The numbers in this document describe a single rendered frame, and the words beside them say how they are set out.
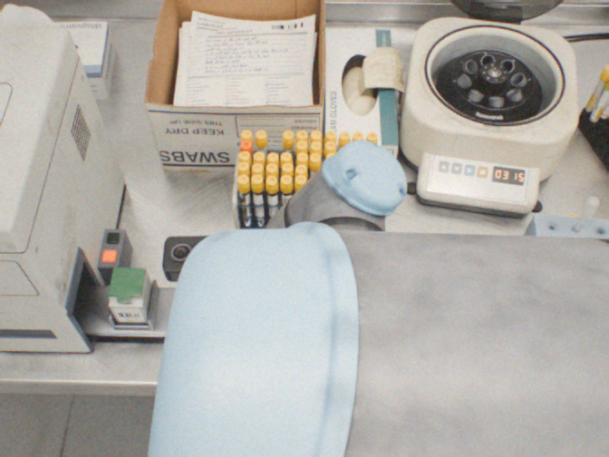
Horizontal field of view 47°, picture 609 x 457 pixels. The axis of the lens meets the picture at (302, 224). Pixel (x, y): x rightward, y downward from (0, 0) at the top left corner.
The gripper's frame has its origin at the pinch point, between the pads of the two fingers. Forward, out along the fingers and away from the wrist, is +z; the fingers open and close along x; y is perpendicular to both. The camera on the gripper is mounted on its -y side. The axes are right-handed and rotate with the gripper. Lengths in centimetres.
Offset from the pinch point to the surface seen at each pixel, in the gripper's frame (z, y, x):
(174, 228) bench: 7.0, -2.9, 15.0
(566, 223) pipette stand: -27.5, 37.1, 10.4
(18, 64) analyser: -12.8, -28.6, 16.4
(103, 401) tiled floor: 99, 13, 18
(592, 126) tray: -26, 50, 34
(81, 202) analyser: -1.9, -17.5, 8.8
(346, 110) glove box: -11.2, 14.9, 31.7
